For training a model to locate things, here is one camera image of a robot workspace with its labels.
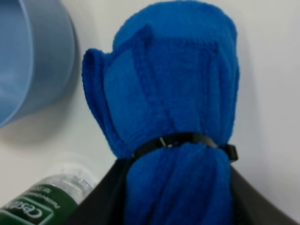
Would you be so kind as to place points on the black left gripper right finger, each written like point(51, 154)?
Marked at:
point(251, 208)

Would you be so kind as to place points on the light blue plastic bowl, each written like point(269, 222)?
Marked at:
point(37, 54)

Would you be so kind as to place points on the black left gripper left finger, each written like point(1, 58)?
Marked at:
point(105, 204)

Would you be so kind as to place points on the blue towel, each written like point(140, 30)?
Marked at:
point(171, 80)

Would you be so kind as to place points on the clear water bottle green label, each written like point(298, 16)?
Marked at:
point(50, 201)

